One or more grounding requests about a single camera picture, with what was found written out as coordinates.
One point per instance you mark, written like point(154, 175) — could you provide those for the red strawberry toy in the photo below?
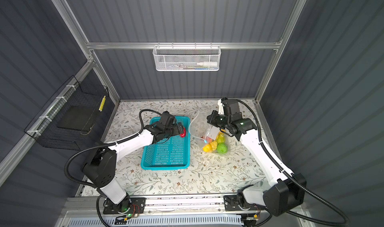
point(184, 133)

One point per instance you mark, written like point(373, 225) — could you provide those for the black wire basket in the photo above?
point(43, 128)

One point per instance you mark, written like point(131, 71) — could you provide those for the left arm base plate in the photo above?
point(128, 206)

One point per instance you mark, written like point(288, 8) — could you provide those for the black foam pad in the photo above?
point(78, 118)

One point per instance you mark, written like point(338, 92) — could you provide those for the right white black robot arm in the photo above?
point(283, 194)

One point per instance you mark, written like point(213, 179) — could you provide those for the white perforated vent strip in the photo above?
point(174, 221)

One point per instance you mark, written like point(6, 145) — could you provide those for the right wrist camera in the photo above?
point(228, 107)

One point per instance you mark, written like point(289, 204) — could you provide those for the teal plastic basket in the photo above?
point(166, 153)

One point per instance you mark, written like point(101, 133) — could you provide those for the pale yellow pear toy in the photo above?
point(213, 145)

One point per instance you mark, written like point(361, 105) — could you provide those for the yellow lemon toy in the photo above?
point(208, 148)

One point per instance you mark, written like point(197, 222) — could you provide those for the yellow black marker pen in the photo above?
point(102, 103)

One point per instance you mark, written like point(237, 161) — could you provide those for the white wire mesh basket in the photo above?
point(187, 60)

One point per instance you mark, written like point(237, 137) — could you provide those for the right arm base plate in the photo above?
point(237, 203)

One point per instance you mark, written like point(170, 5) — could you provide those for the green apple toy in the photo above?
point(222, 148)

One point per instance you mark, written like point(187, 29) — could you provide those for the clear zip top bag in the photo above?
point(199, 127)

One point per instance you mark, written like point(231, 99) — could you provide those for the aluminium mounting rail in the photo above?
point(190, 204)

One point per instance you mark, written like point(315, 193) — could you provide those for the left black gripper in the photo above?
point(176, 131)

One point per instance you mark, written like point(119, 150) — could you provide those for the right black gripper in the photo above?
point(214, 114)

